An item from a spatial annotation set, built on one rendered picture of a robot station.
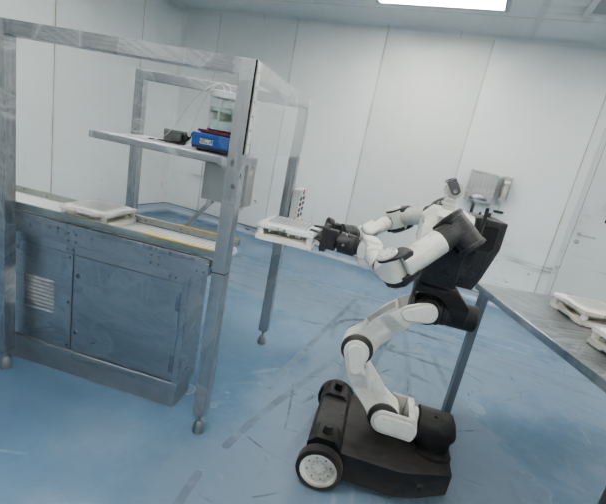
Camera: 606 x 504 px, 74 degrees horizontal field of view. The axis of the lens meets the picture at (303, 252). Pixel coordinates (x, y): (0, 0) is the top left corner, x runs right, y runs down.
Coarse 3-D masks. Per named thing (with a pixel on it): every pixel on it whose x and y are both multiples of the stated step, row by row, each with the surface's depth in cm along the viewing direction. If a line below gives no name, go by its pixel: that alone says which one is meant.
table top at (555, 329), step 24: (480, 288) 211; (504, 288) 215; (528, 312) 182; (552, 312) 189; (552, 336) 157; (576, 336) 163; (600, 336) 168; (576, 360) 140; (600, 360) 143; (600, 384) 129
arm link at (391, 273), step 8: (368, 256) 151; (368, 264) 151; (376, 264) 140; (384, 264) 136; (392, 264) 135; (400, 264) 136; (376, 272) 141; (384, 272) 138; (392, 272) 136; (400, 272) 136; (384, 280) 140; (392, 280) 138; (400, 280) 137
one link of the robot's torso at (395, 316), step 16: (400, 304) 182; (416, 304) 166; (432, 304) 165; (368, 320) 184; (384, 320) 172; (400, 320) 168; (416, 320) 166; (432, 320) 164; (352, 336) 176; (368, 336) 176; (384, 336) 174
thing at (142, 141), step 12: (96, 132) 166; (108, 132) 170; (132, 144) 164; (144, 144) 163; (156, 144) 161; (168, 144) 170; (180, 144) 186; (192, 156) 159; (204, 156) 158; (216, 156) 157
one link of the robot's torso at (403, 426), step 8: (392, 392) 194; (400, 400) 193; (408, 400) 190; (400, 408) 194; (408, 408) 184; (416, 408) 184; (376, 416) 179; (384, 416) 178; (392, 416) 177; (400, 416) 177; (408, 416) 179; (416, 416) 181; (376, 424) 179; (384, 424) 178; (392, 424) 177; (400, 424) 176; (408, 424) 176; (416, 424) 176; (384, 432) 180; (392, 432) 178; (400, 432) 177; (408, 432) 176; (416, 432) 176; (408, 440) 178
